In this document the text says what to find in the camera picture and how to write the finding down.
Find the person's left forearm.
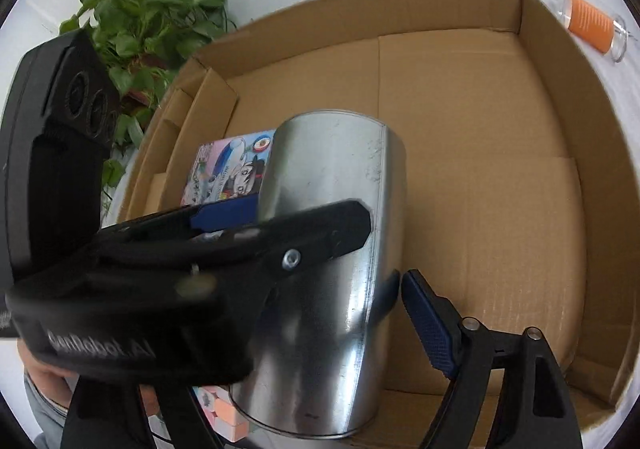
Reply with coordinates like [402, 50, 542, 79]
[19, 341, 76, 442]

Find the silver metal can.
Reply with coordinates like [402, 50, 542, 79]
[227, 110, 407, 441]

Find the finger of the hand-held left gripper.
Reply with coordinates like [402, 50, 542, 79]
[200, 199, 373, 290]
[100, 196, 261, 251]

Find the green potted plant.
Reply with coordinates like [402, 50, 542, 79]
[59, 0, 238, 210]

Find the cartoon printed flat box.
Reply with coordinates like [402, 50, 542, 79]
[180, 130, 277, 210]

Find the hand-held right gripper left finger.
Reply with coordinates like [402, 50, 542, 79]
[64, 371, 226, 449]

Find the pastel puzzle cube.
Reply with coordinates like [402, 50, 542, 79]
[197, 383, 251, 442]

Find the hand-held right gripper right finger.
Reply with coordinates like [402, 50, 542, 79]
[401, 269, 583, 449]

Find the clear cup with orange label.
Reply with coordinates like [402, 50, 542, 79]
[557, 0, 632, 64]

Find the brown cardboard box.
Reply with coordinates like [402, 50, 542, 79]
[117, 0, 640, 445]

